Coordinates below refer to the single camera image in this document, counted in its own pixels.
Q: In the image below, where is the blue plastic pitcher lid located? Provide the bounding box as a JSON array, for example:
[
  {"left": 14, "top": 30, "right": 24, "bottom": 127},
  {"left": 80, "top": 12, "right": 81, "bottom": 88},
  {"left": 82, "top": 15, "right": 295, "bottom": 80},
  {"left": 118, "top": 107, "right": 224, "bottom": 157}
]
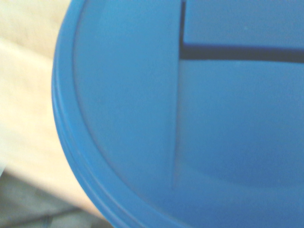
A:
[{"left": 51, "top": 0, "right": 304, "bottom": 228}]

